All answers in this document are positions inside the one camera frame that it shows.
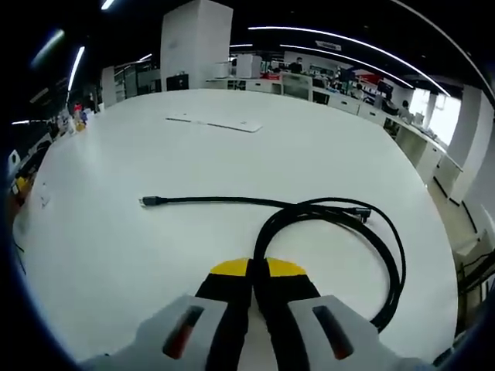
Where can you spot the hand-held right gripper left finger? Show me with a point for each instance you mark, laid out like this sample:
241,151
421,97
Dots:
228,309

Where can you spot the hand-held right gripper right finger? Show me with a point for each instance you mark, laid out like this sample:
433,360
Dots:
282,309

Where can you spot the white charger adapter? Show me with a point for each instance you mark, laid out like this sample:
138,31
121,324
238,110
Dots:
45,195

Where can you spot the row of white office desks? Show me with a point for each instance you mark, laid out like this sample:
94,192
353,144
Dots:
421,150

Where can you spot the white office chair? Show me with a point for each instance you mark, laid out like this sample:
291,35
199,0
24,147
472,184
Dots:
297,84

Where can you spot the black low cabinet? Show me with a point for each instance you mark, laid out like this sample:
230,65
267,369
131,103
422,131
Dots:
178,83

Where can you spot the red capped bottle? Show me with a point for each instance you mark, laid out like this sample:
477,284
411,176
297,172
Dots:
79,118

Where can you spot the white cabinet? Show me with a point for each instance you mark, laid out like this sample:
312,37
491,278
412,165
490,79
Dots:
249,66

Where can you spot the long ceiling light strip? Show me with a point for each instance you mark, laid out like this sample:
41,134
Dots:
348,58
348,40

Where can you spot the ceiling air vent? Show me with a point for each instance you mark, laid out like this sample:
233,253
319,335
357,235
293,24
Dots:
328,45

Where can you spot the white square pillar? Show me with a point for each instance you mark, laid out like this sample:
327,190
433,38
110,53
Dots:
197,42

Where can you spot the short ceiling light strip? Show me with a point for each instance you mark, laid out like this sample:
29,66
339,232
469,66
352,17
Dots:
76,67

